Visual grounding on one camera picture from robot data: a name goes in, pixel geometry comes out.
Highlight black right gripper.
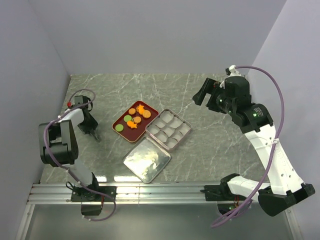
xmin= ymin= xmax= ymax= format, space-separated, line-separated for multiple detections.
xmin=192 ymin=77 xmax=236 ymax=115

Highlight grey metal tongs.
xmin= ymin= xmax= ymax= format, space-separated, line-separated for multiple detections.
xmin=90 ymin=130 xmax=101 ymax=143

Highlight orange round cookie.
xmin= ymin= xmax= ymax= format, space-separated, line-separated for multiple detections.
xmin=128 ymin=108 xmax=136 ymax=115

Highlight orange scalloped cookie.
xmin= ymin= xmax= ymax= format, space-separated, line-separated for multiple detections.
xmin=132 ymin=116 xmax=142 ymax=124

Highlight orange fish cookie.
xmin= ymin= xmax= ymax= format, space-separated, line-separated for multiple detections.
xmin=136 ymin=104 xmax=145 ymax=115

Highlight round waffle cookie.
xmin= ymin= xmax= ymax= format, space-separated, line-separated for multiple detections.
xmin=142 ymin=110 xmax=152 ymax=119

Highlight green round cookie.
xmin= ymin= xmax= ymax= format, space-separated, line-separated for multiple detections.
xmin=114 ymin=124 xmax=124 ymax=133
xmin=123 ymin=115 xmax=132 ymax=123

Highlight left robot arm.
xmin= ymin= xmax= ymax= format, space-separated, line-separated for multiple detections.
xmin=38 ymin=95 xmax=101 ymax=201

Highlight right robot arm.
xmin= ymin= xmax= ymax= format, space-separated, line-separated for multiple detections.
xmin=192 ymin=75 xmax=316 ymax=217

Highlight red lacquer tray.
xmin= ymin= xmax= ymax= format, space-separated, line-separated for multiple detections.
xmin=112 ymin=100 xmax=159 ymax=143

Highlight pink cookie tin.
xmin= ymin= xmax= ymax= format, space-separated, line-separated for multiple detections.
xmin=145 ymin=108 xmax=192 ymax=152

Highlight silver tin lid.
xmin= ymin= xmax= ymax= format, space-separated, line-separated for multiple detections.
xmin=123 ymin=137 xmax=171 ymax=184

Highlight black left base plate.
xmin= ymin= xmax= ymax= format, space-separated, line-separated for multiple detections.
xmin=70 ymin=186 xmax=117 ymax=203

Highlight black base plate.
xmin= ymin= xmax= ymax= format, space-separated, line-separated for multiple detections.
xmin=70 ymin=186 xmax=117 ymax=203
xmin=200 ymin=185 xmax=246 ymax=202

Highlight aluminium front rail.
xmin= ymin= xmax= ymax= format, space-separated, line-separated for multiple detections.
xmin=27 ymin=182 xmax=219 ymax=205

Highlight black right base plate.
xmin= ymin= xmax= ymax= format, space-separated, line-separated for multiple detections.
xmin=200 ymin=185 xmax=246 ymax=202

